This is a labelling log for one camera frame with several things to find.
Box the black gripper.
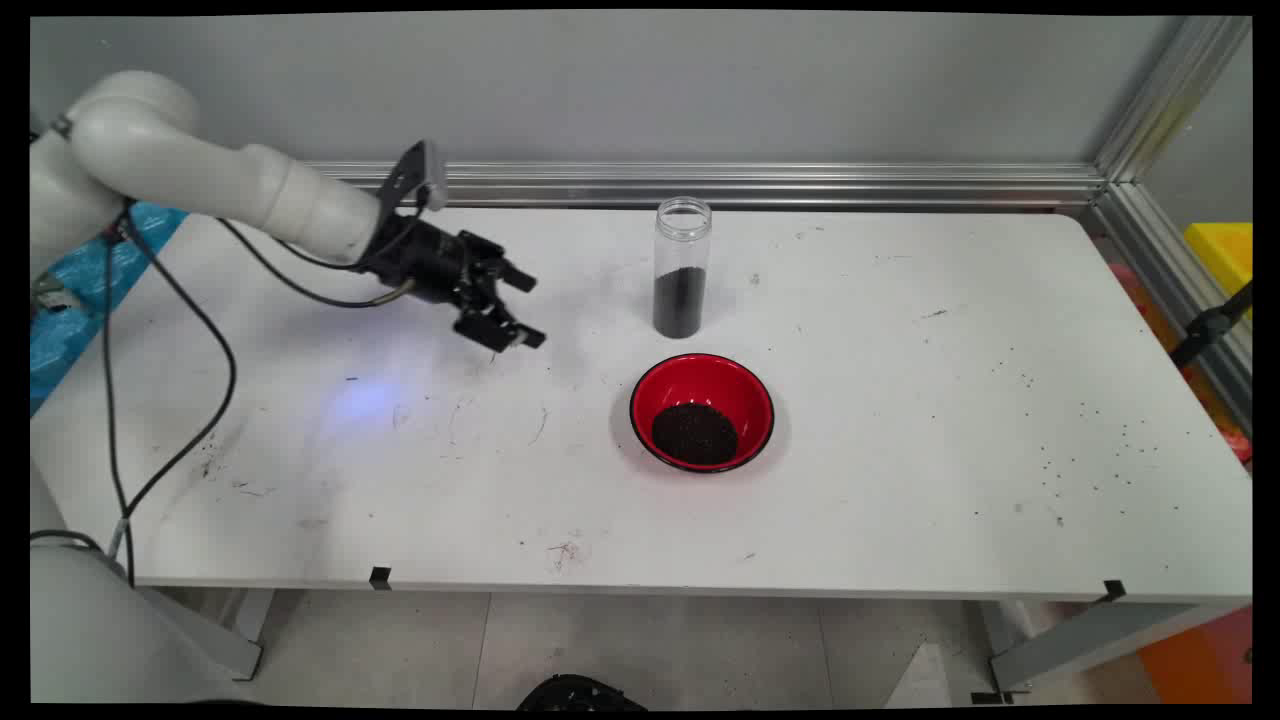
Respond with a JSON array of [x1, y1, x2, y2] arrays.
[[360, 215, 547, 353]]

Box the black seeds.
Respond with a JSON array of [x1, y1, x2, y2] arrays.
[[654, 266, 707, 339], [651, 402, 739, 467]]

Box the clear plastic jar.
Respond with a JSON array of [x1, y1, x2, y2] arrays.
[[653, 197, 713, 340]]

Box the red bowl with black rim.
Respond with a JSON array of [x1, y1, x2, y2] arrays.
[[629, 353, 776, 474]]

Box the black seeds in bowl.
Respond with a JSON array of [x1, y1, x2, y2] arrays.
[[651, 402, 739, 467]]

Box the black round object on floor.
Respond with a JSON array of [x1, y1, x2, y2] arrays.
[[515, 675, 648, 711]]

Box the blue plastic bag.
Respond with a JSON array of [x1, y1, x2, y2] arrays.
[[30, 200, 189, 416]]

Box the grey table leg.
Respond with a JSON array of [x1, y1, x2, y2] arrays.
[[140, 587, 276, 683], [985, 600, 1251, 693]]

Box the yellow plastic box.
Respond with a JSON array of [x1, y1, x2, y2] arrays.
[[1185, 222, 1253, 301]]

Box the orange box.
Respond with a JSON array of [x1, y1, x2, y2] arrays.
[[1138, 605, 1253, 703]]

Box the horizontal aluminium back rail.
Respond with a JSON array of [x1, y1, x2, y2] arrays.
[[300, 162, 1106, 209]]

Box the black cable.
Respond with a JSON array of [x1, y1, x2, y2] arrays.
[[100, 215, 136, 586], [118, 205, 416, 531]]

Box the aluminium side rail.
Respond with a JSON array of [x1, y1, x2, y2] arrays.
[[1090, 180, 1253, 431]]

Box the vertical aluminium post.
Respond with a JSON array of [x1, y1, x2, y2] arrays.
[[1095, 15, 1251, 186]]

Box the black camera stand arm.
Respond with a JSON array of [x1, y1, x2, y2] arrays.
[[1170, 283, 1253, 368]]

